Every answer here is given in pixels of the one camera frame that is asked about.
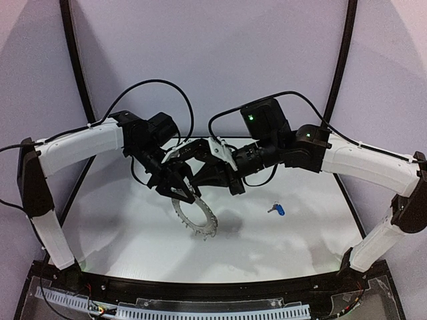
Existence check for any right black frame post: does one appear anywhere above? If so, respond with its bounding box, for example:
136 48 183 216
323 0 358 123

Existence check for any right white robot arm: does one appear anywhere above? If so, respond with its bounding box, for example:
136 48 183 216
191 97 426 273

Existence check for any key with blue tag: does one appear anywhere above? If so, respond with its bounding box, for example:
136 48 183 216
267 201 285 216

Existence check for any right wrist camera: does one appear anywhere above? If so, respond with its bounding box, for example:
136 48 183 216
196 137 238 171

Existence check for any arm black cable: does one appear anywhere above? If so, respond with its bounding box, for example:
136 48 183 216
0 79 195 214
208 91 418 186

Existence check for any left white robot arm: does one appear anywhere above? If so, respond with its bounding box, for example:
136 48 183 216
17 111 197 270

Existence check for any left black frame post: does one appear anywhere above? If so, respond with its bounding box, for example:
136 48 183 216
59 0 95 123

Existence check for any black frame post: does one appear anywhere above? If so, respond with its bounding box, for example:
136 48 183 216
323 0 358 123
59 0 95 123

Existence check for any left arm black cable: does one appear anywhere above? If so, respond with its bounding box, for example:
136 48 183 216
0 79 195 214

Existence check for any black front aluminium rail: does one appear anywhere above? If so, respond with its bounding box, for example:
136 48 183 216
79 271 344 303

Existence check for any white slotted cable duct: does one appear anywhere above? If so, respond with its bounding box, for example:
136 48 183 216
32 287 311 320

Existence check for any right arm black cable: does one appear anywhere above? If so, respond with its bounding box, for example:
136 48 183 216
208 91 418 186

